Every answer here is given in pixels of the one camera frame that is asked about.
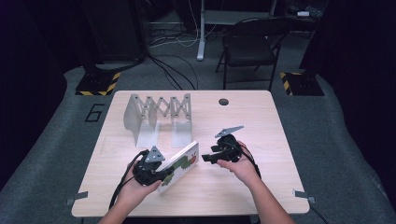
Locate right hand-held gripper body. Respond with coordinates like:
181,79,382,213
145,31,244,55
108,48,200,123
211,125,246,164

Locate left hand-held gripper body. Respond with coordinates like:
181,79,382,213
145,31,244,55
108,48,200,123
132,145,171,187

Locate white picture book with caterpillar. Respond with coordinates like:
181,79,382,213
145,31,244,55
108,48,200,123
157,140,200,194

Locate person's left hand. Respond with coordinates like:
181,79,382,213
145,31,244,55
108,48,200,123
121,161,163,204

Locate person's right hand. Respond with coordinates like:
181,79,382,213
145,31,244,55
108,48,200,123
217,140,260,189

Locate white expandable metal book rack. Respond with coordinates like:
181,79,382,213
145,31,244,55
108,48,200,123
123,92,192,149

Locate black stand base, striped edge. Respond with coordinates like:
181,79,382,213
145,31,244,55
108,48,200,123
75,70,121,97
278,71,325,97

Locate black folding chair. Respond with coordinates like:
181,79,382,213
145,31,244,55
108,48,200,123
215,17,292,92

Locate white desk leg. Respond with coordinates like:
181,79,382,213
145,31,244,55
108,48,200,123
196,0,207,62

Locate grey desk top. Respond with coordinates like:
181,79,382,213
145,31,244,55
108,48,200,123
204,9,276,26

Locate black cabinet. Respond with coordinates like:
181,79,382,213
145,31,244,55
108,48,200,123
81,0,148,64

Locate dark curtain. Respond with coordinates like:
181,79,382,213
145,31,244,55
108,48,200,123
299,0,396,202
0,0,85,191

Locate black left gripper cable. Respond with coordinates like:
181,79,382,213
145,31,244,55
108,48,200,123
107,149,150,211

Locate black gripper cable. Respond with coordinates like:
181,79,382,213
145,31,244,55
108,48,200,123
237,144,263,181
107,149,150,211

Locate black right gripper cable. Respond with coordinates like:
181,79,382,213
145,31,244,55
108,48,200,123
237,144,263,181

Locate grey table bracket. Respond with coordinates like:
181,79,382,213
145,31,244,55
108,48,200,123
292,189,317,205
64,190,90,206

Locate black floor cables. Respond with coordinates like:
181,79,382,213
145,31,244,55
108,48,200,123
145,53,200,91

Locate black cable under table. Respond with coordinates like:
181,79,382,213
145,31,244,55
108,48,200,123
307,203,330,224

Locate white floor cables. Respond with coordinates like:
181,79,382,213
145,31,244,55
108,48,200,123
148,0,219,49

